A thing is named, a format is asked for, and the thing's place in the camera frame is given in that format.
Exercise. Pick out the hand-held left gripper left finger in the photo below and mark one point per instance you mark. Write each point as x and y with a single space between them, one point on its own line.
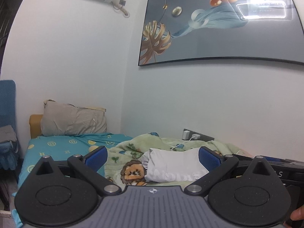
96 158

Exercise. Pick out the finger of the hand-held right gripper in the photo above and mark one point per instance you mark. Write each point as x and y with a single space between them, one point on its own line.
280 160

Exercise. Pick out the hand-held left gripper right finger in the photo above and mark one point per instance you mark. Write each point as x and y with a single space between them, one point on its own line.
209 158

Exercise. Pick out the white T-shirt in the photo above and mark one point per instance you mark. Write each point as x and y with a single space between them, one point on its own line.
171 163

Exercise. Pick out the person's right hand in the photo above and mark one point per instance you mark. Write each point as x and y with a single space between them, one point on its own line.
298 215

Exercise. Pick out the white plug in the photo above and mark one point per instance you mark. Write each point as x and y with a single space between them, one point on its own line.
196 136

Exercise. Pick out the white charger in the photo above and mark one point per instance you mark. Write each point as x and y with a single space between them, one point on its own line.
186 135

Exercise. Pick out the green cartoon fleece blanket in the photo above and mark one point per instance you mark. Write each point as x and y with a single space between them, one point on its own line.
133 144

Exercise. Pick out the teal patterned bed sheet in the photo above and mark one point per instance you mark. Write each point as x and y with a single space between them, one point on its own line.
59 144

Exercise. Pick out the grey pillow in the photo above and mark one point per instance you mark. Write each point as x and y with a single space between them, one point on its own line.
71 121

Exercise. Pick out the yellow headboard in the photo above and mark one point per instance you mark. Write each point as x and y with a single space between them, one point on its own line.
35 125

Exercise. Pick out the grey cloth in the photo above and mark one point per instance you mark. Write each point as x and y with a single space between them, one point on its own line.
7 134

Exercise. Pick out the blue chair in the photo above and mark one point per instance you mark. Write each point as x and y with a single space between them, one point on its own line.
7 95

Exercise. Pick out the dark wall socket panel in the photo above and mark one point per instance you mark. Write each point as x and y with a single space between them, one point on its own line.
205 137

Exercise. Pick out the framed wall picture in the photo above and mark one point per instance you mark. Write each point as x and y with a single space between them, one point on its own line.
213 33

